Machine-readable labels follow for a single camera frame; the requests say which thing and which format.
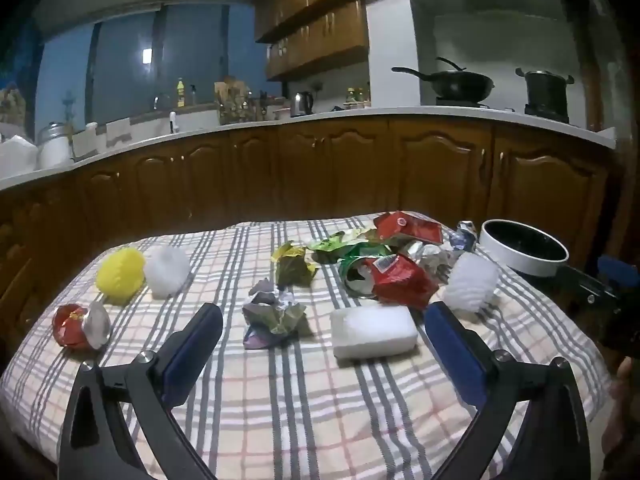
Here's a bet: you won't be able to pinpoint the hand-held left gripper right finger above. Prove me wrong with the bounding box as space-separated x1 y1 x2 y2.
424 301 593 480

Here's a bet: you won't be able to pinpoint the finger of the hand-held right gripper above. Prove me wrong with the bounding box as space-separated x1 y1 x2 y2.
597 254 640 287
552 263 620 312

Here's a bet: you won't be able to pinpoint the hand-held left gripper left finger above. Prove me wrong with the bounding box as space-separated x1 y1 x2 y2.
57 302 224 480

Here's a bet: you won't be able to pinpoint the white bin with black liner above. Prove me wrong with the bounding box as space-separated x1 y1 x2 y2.
479 218 570 279

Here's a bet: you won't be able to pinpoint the green and gold wrapper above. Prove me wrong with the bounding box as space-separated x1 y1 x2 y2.
271 241 319 289

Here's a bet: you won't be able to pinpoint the red drink carton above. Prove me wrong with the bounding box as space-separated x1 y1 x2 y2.
374 211 445 247

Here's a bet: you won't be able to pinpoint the person's right hand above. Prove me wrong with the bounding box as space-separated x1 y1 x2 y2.
602 355 640 466

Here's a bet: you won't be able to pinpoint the white foam fruit net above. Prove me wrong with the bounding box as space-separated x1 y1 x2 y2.
144 244 192 297
442 252 501 312

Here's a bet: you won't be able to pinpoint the white foam block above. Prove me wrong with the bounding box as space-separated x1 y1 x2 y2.
330 306 419 361

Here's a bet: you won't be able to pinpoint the crumpled purple and green wrapper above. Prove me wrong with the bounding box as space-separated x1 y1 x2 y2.
242 280 312 351

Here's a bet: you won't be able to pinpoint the red snack packet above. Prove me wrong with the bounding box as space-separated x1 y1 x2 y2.
369 254 439 311

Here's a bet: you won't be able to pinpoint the checked tablecloth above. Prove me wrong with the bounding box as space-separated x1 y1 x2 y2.
0 211 613 480

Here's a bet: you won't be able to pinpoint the crumpled silver foil wrapper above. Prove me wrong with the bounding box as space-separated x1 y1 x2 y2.
404 239 467 283

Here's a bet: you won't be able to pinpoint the yellow foam fruit net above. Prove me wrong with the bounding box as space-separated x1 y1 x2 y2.
96 247 146 305

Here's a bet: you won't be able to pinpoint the crumpled red and white wrapper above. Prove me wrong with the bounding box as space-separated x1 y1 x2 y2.
52 301 112 352

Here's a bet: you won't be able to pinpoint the crumpled blue and white wrapper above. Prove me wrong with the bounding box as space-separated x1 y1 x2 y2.
449 220 479 252

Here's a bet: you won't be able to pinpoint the flat green wrapper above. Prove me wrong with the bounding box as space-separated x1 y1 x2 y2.
307 229 381 264

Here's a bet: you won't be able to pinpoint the black cooking pot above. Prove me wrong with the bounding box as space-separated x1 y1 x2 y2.
515 68 575 117

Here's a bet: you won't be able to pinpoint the gas stove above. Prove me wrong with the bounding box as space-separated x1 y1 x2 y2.
434 97 572 124

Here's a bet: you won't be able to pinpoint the brown wooden lower cabinets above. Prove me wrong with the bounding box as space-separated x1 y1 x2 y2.
0 114 617 321

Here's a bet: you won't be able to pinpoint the brown wooden cabinets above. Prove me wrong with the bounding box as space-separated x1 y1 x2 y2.
0 114 617 321
254 0 396 81

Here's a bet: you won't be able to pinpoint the white storage box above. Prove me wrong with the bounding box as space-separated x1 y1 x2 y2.
72 122 102 162

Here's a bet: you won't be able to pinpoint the black wok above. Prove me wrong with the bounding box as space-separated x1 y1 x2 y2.
391 56 496 101

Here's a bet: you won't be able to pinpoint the jar with metal lid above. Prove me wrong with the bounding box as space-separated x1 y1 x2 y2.
36 122 74 171

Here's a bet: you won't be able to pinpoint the white kitchen countertop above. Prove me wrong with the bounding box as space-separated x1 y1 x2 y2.
0 104 617 192

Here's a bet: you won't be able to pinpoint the cluttered condiment rack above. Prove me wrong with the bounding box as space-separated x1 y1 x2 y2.
214 76 258 126

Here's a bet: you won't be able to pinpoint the white plastic bag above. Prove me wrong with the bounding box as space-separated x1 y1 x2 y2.
0 134 40 175

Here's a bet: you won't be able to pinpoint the steel electric kettle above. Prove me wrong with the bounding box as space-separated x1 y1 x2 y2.
289 90 315 118

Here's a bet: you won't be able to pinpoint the group of condiment jars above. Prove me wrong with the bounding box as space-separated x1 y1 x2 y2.
344 86 372 110

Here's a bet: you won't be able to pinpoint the white range hood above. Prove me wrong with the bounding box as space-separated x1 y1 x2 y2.
384 0 571 61

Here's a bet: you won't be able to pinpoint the kitchen window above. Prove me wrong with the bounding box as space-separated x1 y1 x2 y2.
34 2 273 133

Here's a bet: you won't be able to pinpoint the brown wooden upper cabinets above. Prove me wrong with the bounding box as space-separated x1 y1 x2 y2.
254 0 396 81

